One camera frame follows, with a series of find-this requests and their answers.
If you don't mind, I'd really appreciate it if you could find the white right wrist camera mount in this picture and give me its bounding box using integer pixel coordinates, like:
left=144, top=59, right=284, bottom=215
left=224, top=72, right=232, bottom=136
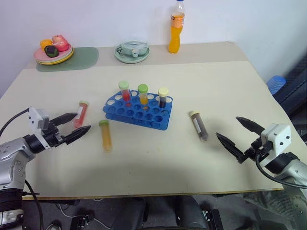
left=258, top=123, right=292, bottom=169

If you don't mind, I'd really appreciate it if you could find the dark green toy fruit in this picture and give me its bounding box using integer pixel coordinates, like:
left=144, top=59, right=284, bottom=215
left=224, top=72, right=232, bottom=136
left=44, top=45, right=59, bottom=58

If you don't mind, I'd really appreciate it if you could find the black chair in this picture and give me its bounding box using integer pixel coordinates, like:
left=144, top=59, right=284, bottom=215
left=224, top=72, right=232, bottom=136
left=272, top=51, right=307, bottom=147

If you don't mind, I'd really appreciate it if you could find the orange soda bottle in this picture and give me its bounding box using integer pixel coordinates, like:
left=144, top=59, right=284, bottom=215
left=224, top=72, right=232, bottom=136
left=168, top=0, right=186, bottom=54

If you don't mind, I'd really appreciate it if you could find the stack of pastel plates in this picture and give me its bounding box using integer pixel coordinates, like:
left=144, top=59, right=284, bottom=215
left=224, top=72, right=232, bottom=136
left=33, top=44, right=75, bottom=66

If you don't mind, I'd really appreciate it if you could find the dark rounded robot body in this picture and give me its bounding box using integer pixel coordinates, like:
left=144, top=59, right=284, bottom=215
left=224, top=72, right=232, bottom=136
left=112, top=195, right=207, bottom=230

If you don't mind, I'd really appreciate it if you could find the blue test tube rack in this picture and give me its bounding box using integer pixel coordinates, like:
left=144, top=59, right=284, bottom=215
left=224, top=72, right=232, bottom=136
left=102, top=90, right=173, bottom=131

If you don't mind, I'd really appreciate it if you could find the green placemat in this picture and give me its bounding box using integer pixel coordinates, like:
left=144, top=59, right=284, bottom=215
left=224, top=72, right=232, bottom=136
left=36, top=46, right=99, bottom=72

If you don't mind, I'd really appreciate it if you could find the clear glass container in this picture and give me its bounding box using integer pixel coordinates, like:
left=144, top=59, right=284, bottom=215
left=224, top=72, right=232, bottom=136
left=116, top=40, right=149, bottom=58

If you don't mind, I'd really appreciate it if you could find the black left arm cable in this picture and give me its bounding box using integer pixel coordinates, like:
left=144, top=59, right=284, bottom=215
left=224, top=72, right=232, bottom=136
left=0, top=108, right=30, bottom=137

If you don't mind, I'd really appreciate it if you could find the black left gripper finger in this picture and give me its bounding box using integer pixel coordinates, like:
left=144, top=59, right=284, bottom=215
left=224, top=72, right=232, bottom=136
left=51, top=113, right=78, bottom=126
left=64, top=125, right=92, bottom=145

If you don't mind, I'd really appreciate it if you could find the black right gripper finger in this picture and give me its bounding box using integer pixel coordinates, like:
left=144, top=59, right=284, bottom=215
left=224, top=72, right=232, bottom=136
left=236, top=116, right=265, bottom=138
left=215, top=132, right=246, bottom=164

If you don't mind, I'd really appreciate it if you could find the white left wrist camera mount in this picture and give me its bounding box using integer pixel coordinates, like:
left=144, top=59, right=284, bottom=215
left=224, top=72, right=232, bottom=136
left=26, top=107, right=54, bottom=150

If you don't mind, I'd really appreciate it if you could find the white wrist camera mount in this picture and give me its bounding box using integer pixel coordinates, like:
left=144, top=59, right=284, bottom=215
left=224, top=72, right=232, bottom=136
left=26, top=107, right=54, bottom=150
left=258, top=123, right=292, bottom=169

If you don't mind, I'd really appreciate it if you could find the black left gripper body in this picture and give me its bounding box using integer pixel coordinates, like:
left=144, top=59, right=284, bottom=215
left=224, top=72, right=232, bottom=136
left=42, top=121, right=67, bottom=148

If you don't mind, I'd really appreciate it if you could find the pale green plate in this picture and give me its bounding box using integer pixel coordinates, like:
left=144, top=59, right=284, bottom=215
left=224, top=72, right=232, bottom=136
left=114, top=46, right=151, bottom=64

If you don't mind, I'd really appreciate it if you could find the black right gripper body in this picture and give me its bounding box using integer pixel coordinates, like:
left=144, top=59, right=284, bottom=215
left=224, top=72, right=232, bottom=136
left=244, top=137, right=272, bottom=160

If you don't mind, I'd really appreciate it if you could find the orange toy fruit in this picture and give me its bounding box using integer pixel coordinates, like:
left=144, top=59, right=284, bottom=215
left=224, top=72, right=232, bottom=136
left=40, top=39, right=53, bottom=50

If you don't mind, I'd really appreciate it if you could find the yellow tube with green cap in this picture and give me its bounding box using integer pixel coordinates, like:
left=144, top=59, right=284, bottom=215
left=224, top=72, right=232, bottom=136
left=98, top=120, right=113, bottom=153

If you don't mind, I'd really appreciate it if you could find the red tube with orange cap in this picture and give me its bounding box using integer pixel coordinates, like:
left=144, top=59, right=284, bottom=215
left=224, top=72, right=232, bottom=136
left=72, top=100, right=90, bottom=129

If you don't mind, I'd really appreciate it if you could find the blue water jug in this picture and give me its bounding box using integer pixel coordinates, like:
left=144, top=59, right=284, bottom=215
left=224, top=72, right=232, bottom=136
left=266, top=75, right=286, bottom=96

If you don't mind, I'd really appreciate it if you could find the orange liquid tube green cap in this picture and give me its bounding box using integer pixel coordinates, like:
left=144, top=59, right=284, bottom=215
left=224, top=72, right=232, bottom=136
left=137, top=84, right=149, bottom=105

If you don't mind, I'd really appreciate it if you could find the brown tube with beige cap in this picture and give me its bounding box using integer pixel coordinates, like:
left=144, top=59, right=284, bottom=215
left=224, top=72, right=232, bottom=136
left=189, top=110, right=209, bottom=142

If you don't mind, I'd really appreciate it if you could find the red liquid tube green cap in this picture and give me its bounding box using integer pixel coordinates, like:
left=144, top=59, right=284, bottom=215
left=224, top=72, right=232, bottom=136
left=118, top=80, right=131, bottom=102

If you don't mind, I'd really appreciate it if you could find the pink toy fruit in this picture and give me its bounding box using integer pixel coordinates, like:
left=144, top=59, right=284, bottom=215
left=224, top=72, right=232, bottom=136
left=52, top=34, right=71, bottom=52

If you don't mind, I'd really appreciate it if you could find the dark liquid tube yellow cap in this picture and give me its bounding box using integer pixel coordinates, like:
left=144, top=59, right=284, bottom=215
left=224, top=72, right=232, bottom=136
left=157, top=87, right=169, bottom=109

